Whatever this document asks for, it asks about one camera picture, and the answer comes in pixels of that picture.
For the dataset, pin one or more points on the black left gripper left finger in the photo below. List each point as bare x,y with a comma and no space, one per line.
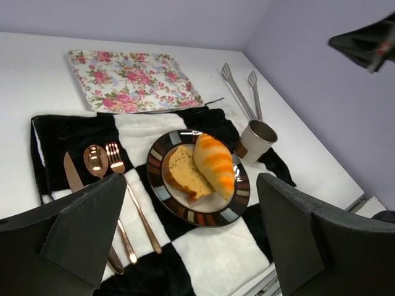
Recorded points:
81,235

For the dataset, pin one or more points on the orange croissant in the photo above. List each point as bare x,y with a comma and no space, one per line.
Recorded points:
214,161

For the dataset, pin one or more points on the dark rimmed beige plate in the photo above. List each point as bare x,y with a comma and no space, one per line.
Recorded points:
211,211

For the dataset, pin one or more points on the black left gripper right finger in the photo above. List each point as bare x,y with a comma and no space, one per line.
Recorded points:
293,234

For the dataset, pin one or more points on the sliced bread piece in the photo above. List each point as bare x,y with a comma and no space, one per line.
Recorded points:
180,171

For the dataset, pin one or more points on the floral rectangular tray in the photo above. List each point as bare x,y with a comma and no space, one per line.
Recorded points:
132,82

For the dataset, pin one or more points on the silver metal cup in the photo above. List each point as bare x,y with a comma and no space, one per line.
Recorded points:
255,140

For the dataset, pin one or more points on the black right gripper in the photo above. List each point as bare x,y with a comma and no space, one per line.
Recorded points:
368,47

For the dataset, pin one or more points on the copper knife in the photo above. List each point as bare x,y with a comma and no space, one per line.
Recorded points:
76,184

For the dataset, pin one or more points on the copper spoon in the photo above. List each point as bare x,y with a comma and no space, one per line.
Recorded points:
96,162

